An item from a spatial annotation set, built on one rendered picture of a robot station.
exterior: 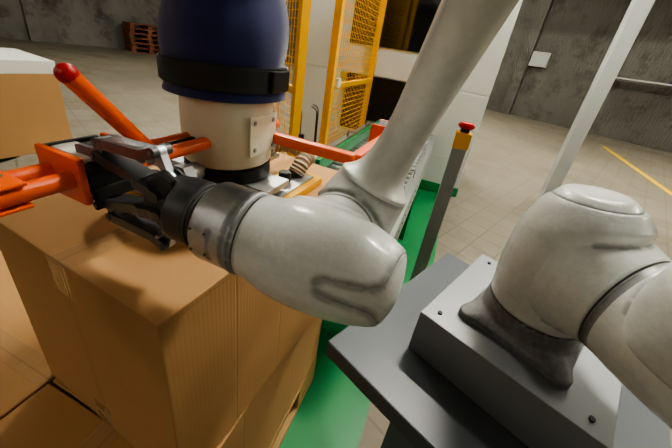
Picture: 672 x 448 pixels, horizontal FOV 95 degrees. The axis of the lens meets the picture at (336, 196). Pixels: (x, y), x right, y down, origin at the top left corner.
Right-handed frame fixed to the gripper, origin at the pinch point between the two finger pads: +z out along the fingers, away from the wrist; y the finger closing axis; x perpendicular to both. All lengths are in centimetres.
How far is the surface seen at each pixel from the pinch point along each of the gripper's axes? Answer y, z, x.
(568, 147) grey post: 37, -160, 345
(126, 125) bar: -5.0, -1.1, 5.5
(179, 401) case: 28.9, -17.8, -4.6
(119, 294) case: 12.7, -9.6, -4.7
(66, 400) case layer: 53, 13, -5
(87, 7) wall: 1, 1199, 799
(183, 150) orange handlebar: -0.4, -3.5, 12.6
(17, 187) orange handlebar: -1.2, -2.6, -8.0
